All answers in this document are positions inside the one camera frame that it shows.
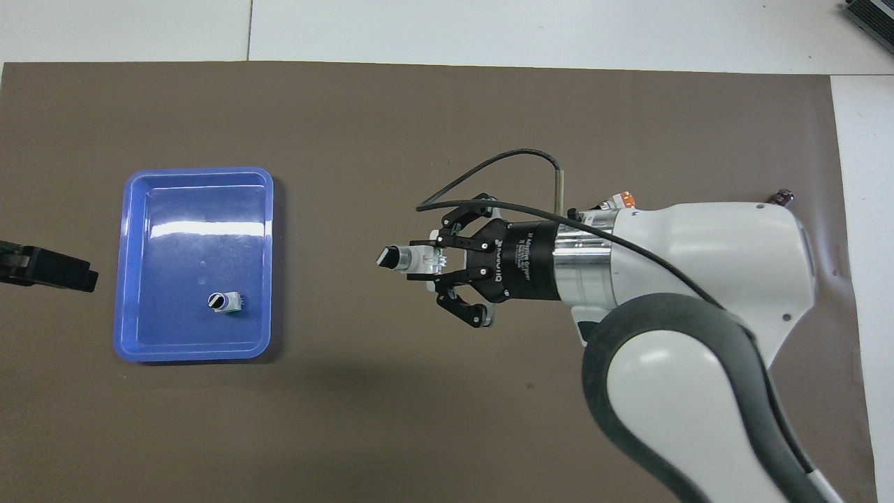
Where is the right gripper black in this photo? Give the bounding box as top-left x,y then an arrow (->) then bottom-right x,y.
406,194 -> 563,330

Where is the white-backed selector switch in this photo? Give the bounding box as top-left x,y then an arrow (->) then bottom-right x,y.
376,244 -> 449,277

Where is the blue plastic tray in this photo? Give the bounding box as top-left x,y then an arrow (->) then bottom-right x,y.
113,166 -> 274,363

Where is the brown table mat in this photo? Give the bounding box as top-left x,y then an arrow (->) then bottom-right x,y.
0,61 -> 879,503

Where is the grey ridged metal device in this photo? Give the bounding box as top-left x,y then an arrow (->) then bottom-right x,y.
840,0 -> 894,36

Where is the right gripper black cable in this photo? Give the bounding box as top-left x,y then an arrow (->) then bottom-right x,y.
416,150 -> 731,316

